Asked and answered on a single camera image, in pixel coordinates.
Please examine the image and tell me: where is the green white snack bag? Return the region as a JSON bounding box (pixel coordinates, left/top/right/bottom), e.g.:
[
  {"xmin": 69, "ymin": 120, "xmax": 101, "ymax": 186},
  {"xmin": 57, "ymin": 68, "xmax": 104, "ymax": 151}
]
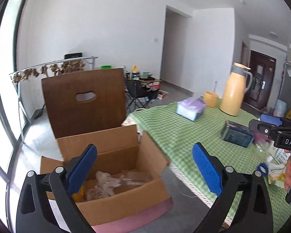
[{"xmin": 266, "ymin": 146, "xmax": 291, "ymax": 189}]

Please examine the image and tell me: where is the dark blue carton box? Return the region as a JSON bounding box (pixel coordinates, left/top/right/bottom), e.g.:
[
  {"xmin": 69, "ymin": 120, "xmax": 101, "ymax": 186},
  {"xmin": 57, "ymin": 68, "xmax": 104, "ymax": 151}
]
[{"xmin": 221, "ymin": 120, "xmax": 254, "ymax": 148}]

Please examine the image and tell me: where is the yellow snack bag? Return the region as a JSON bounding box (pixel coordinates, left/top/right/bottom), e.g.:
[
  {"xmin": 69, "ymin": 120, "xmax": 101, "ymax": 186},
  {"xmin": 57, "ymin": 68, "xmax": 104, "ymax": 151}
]
[{"xmin": 72, "ymin": 186, "xmax": 86, "ymax": 203}]

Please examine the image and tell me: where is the white plastic bag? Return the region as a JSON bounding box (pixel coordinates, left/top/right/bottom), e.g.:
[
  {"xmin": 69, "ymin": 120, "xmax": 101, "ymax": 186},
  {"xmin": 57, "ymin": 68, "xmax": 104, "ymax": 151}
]
[{"xmin": 86, "ymin": 171, "xmax": 121, "ymax": 201}]

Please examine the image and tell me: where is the clear plastic clamshell container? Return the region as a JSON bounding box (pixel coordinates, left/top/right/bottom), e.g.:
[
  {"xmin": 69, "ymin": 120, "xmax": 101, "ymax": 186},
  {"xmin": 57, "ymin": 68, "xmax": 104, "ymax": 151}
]
[{"xmin": 120, "ymin": 171, "xmax": 153, "ymax": 186}]

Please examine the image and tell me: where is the person's right hand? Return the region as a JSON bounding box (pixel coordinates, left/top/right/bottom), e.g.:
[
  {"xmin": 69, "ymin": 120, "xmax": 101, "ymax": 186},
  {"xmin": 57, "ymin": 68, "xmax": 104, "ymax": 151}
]
[{"xmin": 284, "ymin": 157, "xmax": 291, "ymax": 190}]

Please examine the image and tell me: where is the grey refrigerator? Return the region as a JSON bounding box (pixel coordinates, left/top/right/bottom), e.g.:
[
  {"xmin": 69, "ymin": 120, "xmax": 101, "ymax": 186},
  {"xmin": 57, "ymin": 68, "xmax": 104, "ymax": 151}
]
[{"xmin": 276, "ymin": 61, "xmax": 291, "ymax": 116}]

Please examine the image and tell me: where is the yellow thermos jug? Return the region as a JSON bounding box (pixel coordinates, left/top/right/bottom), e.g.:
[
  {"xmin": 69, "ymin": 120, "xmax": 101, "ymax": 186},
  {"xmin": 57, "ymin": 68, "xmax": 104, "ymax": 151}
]
[{"xmin": 220, "ymin": 63, "xmax": 253, "ymax": 116}]

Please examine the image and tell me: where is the dark entrance door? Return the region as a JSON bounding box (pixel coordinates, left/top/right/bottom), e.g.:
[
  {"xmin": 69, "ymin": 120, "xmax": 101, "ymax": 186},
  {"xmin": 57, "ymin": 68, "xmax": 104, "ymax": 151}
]
[{"xmin": 244, "ymin": 50, "xmax": 276, "ymax": 110}]

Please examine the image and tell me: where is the yellow cup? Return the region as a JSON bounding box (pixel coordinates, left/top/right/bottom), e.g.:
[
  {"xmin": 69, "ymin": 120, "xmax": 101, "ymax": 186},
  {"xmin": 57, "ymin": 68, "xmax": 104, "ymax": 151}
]
[{"xmin": 203, "ymin": 91, "xmax": 219, "ymax": 108}]

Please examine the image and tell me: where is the purple tissue pack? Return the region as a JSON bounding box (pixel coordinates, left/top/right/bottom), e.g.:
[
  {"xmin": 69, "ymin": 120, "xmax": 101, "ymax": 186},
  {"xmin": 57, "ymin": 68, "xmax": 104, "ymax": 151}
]
[{"xmin": 176, "ymin": 97, "xmax": 207, "ymax": 122}]

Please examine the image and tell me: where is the cardboard box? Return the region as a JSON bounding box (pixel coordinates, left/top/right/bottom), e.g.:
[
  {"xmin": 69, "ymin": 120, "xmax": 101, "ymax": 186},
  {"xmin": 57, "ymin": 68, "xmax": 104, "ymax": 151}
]
[{"xmin": 40, "ymin": 125, "xmax": 173, "ymax": 232}]

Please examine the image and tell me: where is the green checkered tablecloth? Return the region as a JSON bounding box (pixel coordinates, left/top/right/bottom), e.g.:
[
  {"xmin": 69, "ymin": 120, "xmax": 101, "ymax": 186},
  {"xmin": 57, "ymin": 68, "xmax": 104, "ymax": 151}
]
[{"xmin": 123, "ymin": 101, "xmax": 291, "ymax": 232}]

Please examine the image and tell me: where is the brown wooden chair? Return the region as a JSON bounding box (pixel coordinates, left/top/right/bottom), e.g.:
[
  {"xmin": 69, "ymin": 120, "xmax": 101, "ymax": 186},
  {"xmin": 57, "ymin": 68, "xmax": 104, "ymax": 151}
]
[{"xmin": 41, "ymin": 68, "xmax": 126, "ymax": 141}]

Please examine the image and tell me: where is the metal drying rack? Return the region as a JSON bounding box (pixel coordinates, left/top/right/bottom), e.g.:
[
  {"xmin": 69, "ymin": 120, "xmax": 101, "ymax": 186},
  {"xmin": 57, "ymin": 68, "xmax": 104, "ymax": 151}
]
[{"xmin": 9, "ymin": 56, "xmax": 98, "ymax": 124}]

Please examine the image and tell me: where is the folding camp table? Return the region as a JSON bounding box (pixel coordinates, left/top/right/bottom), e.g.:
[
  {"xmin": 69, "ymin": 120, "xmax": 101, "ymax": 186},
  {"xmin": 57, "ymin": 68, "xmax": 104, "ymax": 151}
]
[{"xmin": 125, "ymin": 77, "xmax": 162, "ymax": 97}]

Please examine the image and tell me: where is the black folding chair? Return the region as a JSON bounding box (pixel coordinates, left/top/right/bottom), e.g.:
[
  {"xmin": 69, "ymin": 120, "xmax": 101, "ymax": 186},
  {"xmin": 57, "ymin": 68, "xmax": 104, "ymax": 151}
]
[{"xmin": 126, "ymin": 79, "xmax": 159, "ymax": 110}]

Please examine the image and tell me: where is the black router box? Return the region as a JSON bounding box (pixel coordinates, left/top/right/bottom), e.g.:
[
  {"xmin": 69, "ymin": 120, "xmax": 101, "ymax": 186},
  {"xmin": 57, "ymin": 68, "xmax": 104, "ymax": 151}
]
[{"xmin": 64, "ymin": 53, "xmax": 82, "ymax": 59}]

